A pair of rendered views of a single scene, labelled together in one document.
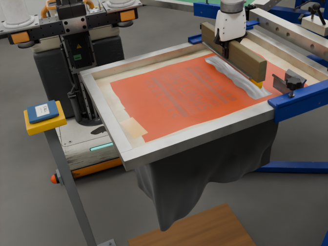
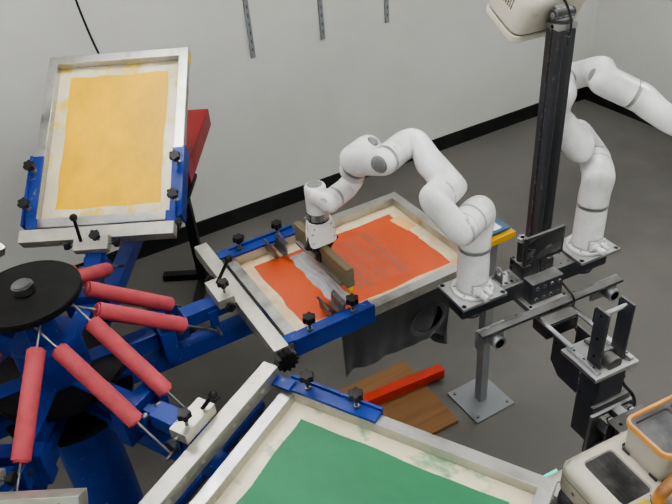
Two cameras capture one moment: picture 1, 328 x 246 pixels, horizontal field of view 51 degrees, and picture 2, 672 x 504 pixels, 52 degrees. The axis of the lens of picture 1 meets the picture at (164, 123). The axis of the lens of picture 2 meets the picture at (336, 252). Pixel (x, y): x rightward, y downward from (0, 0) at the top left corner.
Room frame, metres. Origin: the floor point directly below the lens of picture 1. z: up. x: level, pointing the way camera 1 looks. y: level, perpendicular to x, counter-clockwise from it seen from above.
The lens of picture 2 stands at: (3.12, -0.50, 2.47)
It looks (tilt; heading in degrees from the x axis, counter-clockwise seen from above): 35 degrees down; 172
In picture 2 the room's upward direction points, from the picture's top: 5 degrees counter-clockwise
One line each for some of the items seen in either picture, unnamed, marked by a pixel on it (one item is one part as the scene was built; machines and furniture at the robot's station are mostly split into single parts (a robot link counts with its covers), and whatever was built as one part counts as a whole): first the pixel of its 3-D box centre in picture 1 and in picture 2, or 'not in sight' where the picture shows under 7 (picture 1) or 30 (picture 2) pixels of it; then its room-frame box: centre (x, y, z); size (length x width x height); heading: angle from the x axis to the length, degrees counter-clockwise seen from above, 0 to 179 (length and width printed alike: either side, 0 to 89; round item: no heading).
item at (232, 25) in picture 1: (231, 22); (319, 228); (1.13, -0.27, 1.16); 0.10 x 0.08 x 0.11; 109
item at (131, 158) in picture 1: (203, 80); (351, 261); (1.09, -0.16, 0.97); 0.79 x 0.58 x 0.04; 109
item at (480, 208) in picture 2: not in sight; (473, 225); (1.57, 0.12, 1.37); 0.13 x 0.10 x 0.16; 132
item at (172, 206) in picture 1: (218, 166); not in sight; (0.88, -0.17, 0.74); 0.46 x 0.04 x 0.42; 109
